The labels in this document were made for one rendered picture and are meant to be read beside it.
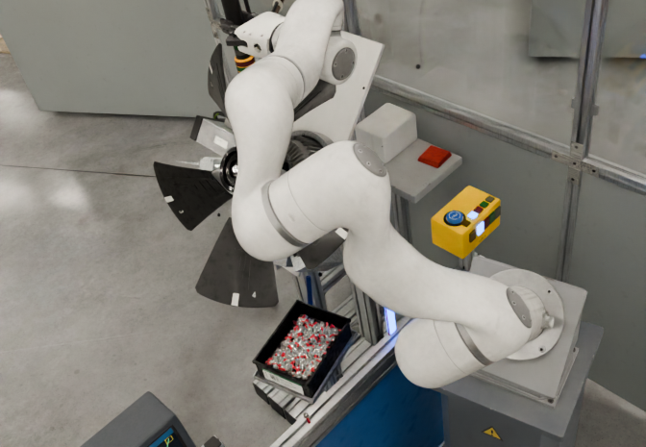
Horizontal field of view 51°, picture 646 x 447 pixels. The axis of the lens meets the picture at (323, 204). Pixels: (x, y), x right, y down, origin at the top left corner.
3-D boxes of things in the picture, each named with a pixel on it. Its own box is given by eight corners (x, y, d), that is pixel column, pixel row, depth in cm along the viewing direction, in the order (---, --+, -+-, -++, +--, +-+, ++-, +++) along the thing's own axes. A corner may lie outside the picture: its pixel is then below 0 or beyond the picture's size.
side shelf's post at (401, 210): (411, 314, 284) (395, 158, 229) (419, 319, 281) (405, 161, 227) (406, 320, 282) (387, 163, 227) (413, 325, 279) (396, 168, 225)
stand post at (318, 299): (330, 379, 266) (286, 207, 206) (347, 391, 261) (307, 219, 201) (322, 386, 264) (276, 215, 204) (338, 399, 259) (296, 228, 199)
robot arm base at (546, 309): (570, 277, 139) (552, 282, 123) (558, 368, 140) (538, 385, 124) (480, 261, 149) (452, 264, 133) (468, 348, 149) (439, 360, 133)
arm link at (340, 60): (283, 19, 127) (276, 67, 130) (333, 37, 119) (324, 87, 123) (314, 18, 132) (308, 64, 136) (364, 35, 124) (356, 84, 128)
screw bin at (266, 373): (301, 315, 187) (296, 298, 183) (354, 335, 180) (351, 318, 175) (257, 377, 174) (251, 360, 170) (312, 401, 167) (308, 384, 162)
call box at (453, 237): (469, 212, 184) (468, 183, 177) (500, 228, 178) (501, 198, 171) (432, 247, 177) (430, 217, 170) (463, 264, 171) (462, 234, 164)
